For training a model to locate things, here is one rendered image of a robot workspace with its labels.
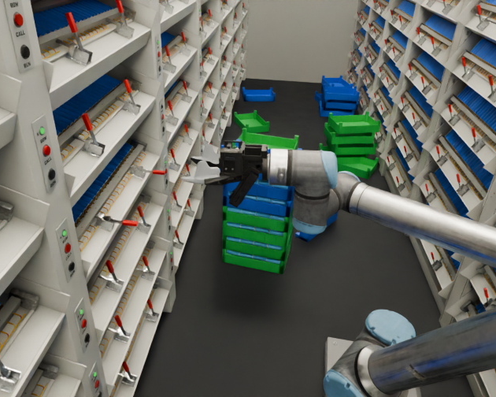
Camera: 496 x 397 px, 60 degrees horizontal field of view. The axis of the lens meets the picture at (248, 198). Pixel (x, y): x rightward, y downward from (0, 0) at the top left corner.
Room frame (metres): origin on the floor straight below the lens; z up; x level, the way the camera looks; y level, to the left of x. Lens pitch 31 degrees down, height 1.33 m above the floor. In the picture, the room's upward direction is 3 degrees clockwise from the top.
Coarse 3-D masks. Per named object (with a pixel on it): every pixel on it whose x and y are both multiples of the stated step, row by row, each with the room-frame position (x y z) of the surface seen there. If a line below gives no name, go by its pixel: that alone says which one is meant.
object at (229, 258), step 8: (288, 248) 1.68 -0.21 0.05; (224, 256) 1.62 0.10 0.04; (232, 256) 1.61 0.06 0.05; (240, 256) 1.60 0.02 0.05; (240, 264) 1.60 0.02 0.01; (248, 264) 1.59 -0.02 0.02; (256, 264) 1.58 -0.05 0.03; (264, 264) 1.57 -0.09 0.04; (272, 264) 1.56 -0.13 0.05; (280, 264) 1.55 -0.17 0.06; (272, 272) 1.56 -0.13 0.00; (280, 272) 1.55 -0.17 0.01
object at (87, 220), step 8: (136, 152) 1.20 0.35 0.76; (128, 160) 1.14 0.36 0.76; (120, 168) 1.09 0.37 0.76; (128, 168) 1.11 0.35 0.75; (120, 176) 1.04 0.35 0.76; (112, 184) 0.99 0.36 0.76; (104, 192) 0.95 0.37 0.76; (112, 192) 0.98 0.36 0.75; (120, 192) 1.00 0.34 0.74; (104, 200) 0.92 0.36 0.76; (112, 200) 0.95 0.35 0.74; (96, 208) 0.88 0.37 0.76; (88, 216) 0.84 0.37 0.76; (80, 224) 0.80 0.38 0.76; (88, 224) 0.82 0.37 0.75; (80, 232) 0.78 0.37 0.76; (88, 240) 0.78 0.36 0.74
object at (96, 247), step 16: (144, 144) 1.26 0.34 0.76; (160, 144) 1.28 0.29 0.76; (144, 160) 1.22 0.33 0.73; (128, 176) 1.10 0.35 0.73; (144, 176) 1.13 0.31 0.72; (128, 192) 1.02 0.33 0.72; (112, 208) 0.93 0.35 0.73; (128, 208) 0.96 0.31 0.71; (96, 240) 0.80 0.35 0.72; (112, 240) 0.86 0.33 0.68; (96, 256) 0.75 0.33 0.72
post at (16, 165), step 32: (0, 0) 0.60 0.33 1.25; (0, 32) 0.59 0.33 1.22; (32, 32) 0.66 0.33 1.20; (0, 64) 0.58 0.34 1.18; (32, 96) 0.63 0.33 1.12; (0, 160) 0.58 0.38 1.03; (32, 160) 0.59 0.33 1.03; (32, 192) 0.58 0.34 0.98; (64, 192) 0.66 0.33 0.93; (32, 256) 0.58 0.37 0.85; (64, 288) 0.59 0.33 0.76; (64, 320) 0.58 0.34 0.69; (64, 352) 0.58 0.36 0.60; (96, 352) 0.66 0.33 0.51
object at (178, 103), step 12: (180, 84) 1.91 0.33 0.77; (192, 84) 1.98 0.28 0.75; (168, 96) 1.73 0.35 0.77; (180, 96) 1.83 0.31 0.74; (192, 96) 1.90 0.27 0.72; (168, 108) 1.67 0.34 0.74; (180, 108) 1.72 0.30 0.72; (168, 120) 1.55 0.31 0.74; (180, 120) 1.61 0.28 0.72; (168, 132) 1.37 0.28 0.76; (168, 144) 1.44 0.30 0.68
